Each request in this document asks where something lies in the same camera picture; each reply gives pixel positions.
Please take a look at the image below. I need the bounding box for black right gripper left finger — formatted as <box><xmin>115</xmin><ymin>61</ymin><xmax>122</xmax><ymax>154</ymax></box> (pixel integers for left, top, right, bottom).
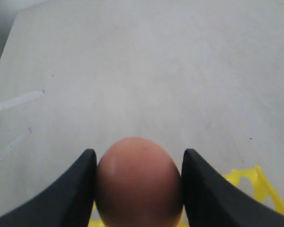
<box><xmin>0</xmin><ymin>149</ymin><xmax>97</xmax><ymax>227</ymax></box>

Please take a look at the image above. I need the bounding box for brown egg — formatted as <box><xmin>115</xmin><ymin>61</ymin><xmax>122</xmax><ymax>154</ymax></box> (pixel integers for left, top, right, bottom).
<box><xmin>95</xmin><ymin>137</ymin><xmax>183</xmax><ymax>227</ymax></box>

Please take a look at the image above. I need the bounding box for yellow plastic egg tray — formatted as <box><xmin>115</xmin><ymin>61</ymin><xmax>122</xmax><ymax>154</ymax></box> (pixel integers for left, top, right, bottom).
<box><xmin>89</xmin><ymin>165</ymin><xmax>284</xmax><ymax>227</ymax></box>

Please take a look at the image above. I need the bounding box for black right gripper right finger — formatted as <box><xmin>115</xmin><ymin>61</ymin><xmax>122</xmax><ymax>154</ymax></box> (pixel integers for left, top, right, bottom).
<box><xmin>181</xmin><ymin>148</ymin><xmax>284</xmax><ymax>227</ymax></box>

